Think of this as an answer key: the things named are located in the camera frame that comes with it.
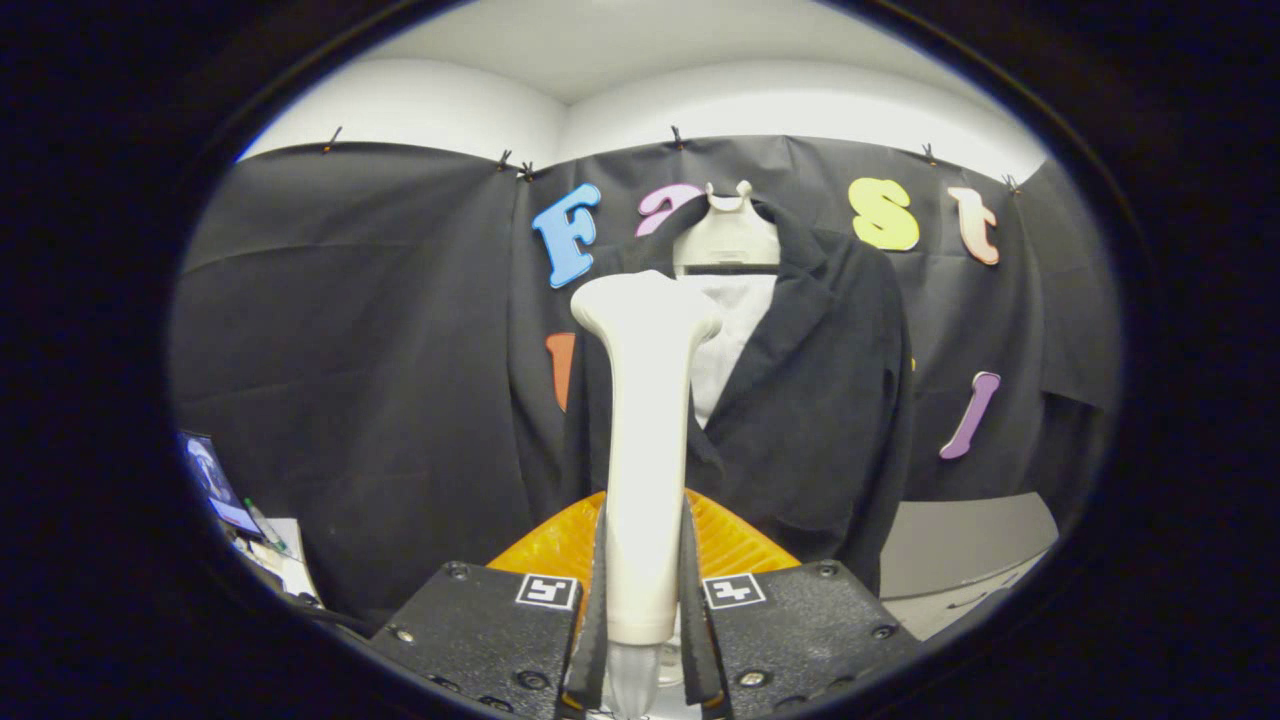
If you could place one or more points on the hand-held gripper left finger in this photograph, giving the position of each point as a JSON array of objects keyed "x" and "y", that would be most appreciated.
[{"x": 480, "y": 630}]

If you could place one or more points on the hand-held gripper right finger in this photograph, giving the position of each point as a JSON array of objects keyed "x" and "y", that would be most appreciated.
[{"x": 800, "y": 630}]

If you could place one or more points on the black jacket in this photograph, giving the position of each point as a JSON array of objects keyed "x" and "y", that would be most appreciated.
[{"x": 810, "y": 420}]

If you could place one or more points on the grey cabinet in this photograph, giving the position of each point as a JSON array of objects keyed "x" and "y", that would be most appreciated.
[{"x": 960, "y": 545}]

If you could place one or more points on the clear bottle green cap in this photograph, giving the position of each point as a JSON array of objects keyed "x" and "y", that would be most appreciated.
[{"x": 265, "y": 522}]

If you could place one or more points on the white mannequin torso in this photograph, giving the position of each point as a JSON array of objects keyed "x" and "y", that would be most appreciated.
[{"x": 730, "y": 330}]

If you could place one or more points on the black backdrop cloth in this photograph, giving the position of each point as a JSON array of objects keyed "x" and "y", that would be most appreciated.
[{"x": 350, "y": 350}]

